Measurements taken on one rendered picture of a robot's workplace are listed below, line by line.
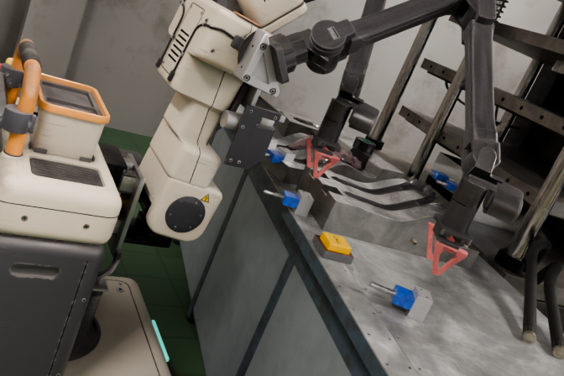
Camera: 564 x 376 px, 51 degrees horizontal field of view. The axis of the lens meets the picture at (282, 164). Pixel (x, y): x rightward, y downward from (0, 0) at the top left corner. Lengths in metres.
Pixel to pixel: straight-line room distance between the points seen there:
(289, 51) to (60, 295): 0.71
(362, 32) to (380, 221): 0.53
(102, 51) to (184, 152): 2.78
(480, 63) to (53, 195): 0.94
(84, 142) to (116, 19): 2.80
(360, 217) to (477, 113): 0.44
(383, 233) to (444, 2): 0.62
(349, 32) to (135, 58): 3.02
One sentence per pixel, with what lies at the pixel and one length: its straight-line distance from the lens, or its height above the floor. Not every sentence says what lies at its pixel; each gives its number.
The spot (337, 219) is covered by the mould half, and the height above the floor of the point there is 0.84.
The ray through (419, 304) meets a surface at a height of 0.84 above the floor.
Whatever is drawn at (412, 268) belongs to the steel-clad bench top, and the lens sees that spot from 1.60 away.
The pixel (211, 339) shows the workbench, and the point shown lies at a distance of 2.13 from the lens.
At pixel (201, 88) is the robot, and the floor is 1.04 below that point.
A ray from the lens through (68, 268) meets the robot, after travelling 1.32.
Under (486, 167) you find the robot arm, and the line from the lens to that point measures 1.25.
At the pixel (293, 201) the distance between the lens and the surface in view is 1.56.
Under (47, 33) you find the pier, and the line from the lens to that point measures 3.93.
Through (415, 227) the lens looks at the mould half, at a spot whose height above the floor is 0.88.
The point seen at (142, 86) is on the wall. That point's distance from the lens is 4.28.
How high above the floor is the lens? 1.32
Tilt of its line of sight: 15 degrees down
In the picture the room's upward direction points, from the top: 23 degrees clockwise
